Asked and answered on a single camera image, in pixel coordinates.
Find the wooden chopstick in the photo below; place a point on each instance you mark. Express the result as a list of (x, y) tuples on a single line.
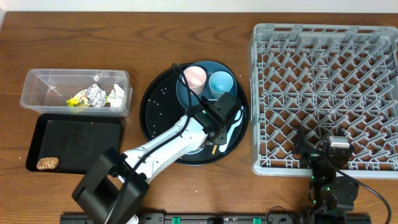
[(214, 149)]

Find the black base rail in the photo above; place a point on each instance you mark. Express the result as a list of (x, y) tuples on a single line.
[(159, 218)]

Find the pink plastic cup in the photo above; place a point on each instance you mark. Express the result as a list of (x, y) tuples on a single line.
[(196, 78)]

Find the black rectangular tray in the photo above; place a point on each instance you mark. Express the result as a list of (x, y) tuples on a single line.
[(76, 140)]

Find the dark blue plate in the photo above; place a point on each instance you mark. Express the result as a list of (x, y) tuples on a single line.
[(210, 68)]

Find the grey plastic dishwasher rack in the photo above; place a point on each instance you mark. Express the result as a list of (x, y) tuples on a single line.
[(323, 79)]

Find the light blue bowl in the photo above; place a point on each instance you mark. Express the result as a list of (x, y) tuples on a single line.
[(195, 151)]

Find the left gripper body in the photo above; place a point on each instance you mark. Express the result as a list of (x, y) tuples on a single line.
[(223, 139)]

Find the yellow foil snack wrapper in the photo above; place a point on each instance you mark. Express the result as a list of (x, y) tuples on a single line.
[(94, 96)]

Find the round black serving tray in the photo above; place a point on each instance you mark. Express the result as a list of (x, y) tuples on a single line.
[(160, 110)]

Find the clear plastic bin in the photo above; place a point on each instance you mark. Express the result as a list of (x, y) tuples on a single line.
[(47, 90)]

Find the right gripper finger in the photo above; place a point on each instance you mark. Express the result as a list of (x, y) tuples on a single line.
[(340, 132), (301, 146)]

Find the light blue plastic cup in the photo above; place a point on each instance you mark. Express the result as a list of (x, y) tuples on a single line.
[(220, 82)]

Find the white plastic knife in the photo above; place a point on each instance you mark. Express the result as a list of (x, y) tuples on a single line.
[(235, 124)]

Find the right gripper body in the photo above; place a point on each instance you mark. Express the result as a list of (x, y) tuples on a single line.
[(311, 160)]

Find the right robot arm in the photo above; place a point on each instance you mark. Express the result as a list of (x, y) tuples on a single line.
[(333, 196)]

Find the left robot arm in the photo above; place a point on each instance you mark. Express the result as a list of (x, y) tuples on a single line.
[(114, 187)]

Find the brown walnut cookie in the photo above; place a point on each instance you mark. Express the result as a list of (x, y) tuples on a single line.
[(48, 163)]

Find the white tissue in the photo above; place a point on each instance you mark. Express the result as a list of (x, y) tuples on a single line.
[(115, 98)]

